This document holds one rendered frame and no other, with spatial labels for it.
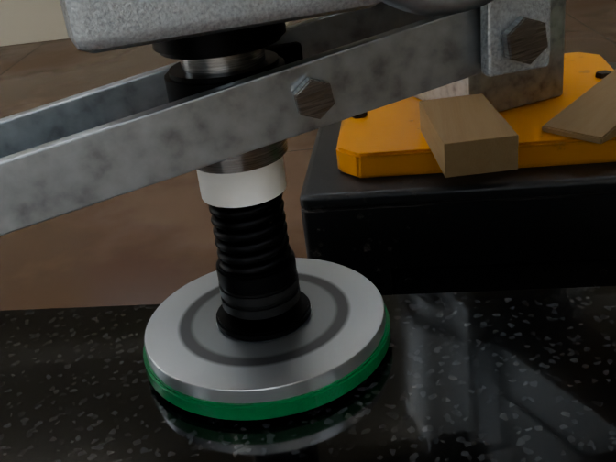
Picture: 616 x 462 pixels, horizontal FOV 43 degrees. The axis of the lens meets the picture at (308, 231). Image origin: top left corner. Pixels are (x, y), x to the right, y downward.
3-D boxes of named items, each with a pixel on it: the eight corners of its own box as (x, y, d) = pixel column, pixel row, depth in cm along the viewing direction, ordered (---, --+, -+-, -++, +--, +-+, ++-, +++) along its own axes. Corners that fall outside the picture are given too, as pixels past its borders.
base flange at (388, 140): (352, 89, 163) (350, 66, 161) (596, 70, 156) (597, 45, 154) (336, 181, 119) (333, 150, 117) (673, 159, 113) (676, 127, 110)
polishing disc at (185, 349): (288, 437, 56) (286, 423, 55) (95, 357, 68) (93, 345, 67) (429, 297, 71) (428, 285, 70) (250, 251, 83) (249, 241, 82)
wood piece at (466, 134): (420, 130, 124) (418, 100, 121) (482, 123, 123) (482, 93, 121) (444, 178, 106) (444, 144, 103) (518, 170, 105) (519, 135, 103)
